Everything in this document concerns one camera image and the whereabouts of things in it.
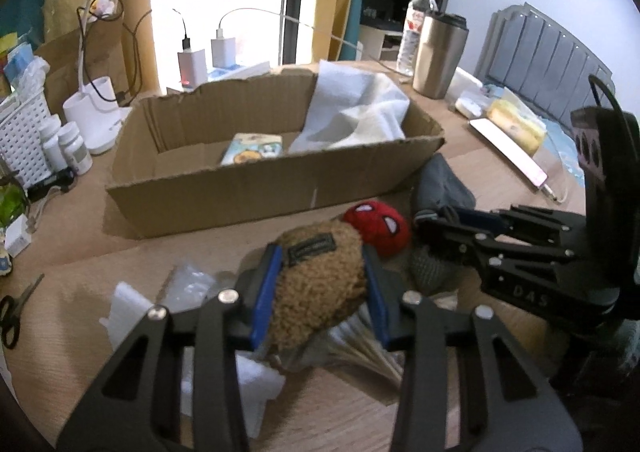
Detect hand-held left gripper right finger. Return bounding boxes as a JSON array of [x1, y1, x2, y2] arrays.
[[361, 246, 584, 452]]

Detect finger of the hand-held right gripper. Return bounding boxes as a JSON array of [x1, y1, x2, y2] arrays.
[[440, 204, 588, 245], [413, 214, 583, 283]]

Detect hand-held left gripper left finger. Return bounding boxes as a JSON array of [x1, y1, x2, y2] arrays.
[[55, 242, 287, 452]]

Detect grey knit hat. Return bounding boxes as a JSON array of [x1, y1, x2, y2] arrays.
[[412, 153, 477, 223]]

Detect brown plush toy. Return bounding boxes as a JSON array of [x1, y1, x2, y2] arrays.
[[269, 219, 369, 354]]

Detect cardboard box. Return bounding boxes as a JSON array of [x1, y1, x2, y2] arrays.
[[103, 62, 446, 241]]

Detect grey knitted pouch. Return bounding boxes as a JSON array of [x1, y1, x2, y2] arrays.
[[407, 247, 473, 291]]

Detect pack of cotton swabs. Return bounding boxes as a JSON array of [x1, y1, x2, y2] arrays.
[[300, 306, 407, 389]]

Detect red spider plush toy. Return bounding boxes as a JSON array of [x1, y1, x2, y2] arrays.
[[342, 201, 412, 259]]

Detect clear plastic bag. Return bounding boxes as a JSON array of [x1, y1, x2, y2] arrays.
[[159, 262, 237, 305]]

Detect white paper tissue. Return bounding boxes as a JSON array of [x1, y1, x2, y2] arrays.
[[99, 281, 287, 439]]

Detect yellow packet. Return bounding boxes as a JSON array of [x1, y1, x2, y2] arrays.
[[487, 99, 547, 156]]

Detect cartoon printed tissue pack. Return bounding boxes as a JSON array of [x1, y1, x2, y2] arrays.
[[220, 133, 285, 167]]

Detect white towel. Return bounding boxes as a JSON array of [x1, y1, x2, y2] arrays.
[[288, 59, 412, 155]]

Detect steel tumbler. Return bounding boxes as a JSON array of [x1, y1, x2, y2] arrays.
[[412, 12, 470, 100]]

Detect grey bed headboard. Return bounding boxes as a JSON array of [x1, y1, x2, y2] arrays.
[[472, 4, 617, 129]]

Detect clear water bottle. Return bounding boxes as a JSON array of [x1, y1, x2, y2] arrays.
[[396, 0, 440, 78]]

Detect white pill bottle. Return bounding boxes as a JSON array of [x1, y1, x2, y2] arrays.
[[57, 122, 95, 177], [38, 114, 69, 173]]

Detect black flashlight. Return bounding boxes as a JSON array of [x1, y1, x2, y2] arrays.
[[27, 168, 77, 203]]

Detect white desk lamp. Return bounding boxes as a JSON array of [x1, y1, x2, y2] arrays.
[[62, 0, 176, 156]]

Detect black scissors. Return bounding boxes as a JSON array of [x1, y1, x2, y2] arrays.
[[0, 273, 46, 351]]

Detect small white box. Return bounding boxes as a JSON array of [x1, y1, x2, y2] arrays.
[[2, 217, 32, 259]]

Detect white plastic basket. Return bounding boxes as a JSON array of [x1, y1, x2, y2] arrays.
[[0, 90, 54, 189]]

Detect white charger with black cable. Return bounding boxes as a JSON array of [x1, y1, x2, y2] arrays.
[[172, 8, 207, 88]]

